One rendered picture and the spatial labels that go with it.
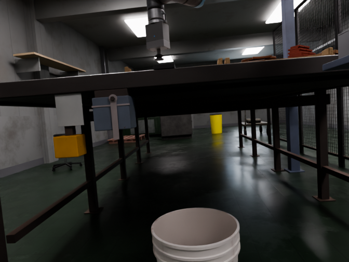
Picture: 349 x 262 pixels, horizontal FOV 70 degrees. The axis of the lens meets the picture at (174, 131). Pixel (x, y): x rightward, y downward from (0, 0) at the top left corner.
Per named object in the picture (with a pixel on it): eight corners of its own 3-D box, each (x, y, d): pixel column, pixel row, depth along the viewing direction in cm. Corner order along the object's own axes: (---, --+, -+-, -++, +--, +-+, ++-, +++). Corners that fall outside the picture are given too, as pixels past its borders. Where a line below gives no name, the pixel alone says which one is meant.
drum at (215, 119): (210, 133, 863) (209, 114, 858) (222, 132, 859) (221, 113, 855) (211, 134, 821) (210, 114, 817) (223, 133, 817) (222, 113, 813)
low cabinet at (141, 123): (134, 134, 1067) (132, 118, 1062) (170, 132, 1051) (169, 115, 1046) (122, 138, 899) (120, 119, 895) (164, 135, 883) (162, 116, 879)
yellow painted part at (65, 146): (78, 157, 92) (72, 92, 90) (54, 158, 92) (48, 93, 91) (87, 153, 100) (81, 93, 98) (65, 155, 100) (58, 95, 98)
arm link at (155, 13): (152, 16, 115) (168, 12, 111) (153, 26, 115) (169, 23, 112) (144, 11, 108) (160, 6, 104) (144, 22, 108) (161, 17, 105)
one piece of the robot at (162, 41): (171, 18, 113) (174, 55, 114) (154, 22, 117) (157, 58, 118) (161, 11, 104) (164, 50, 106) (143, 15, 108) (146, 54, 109)
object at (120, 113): (131, 139, 89) (127, 87, 88) (93, 141, 90) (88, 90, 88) (137, 135, 100) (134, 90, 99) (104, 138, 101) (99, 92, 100)
